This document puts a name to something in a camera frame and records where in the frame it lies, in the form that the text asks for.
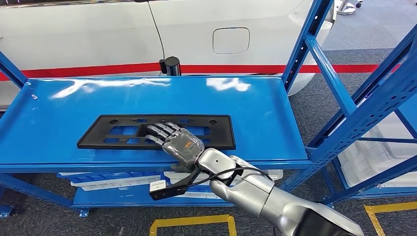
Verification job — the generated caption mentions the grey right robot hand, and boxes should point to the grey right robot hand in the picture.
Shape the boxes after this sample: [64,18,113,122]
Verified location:
[145,122,206,173]

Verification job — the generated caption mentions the long black plastic frame part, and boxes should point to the long black plastic frame part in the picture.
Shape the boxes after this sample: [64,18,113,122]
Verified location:
[77,114,237,151]

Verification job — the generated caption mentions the blue metal shelf rack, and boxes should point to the blue metal shelf rack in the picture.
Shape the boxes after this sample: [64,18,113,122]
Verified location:
[321,94,417,206]
[0,0,417,218]

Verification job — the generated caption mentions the yellow floor tape square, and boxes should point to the yellow floor tape square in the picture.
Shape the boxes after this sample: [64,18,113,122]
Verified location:
[149,214,238,236]
[363,201,417,236]

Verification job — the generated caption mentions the grey robot foot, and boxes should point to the grey robot foot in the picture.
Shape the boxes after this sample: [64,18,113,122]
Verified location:
[107,225,126,236]

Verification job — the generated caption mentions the red barrier belt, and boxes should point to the red barrier belt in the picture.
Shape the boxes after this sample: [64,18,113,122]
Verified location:
[0,62,401,82]

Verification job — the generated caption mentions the white car body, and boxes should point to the white car body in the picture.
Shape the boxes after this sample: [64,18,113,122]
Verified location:
[0,0,336,112]

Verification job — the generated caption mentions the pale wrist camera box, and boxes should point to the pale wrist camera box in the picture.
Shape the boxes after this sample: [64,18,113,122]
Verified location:
[149,180,167,193]

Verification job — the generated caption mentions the black barrier post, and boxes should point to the black barrier post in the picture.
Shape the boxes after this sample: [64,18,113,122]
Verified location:
[159,56,182,77]

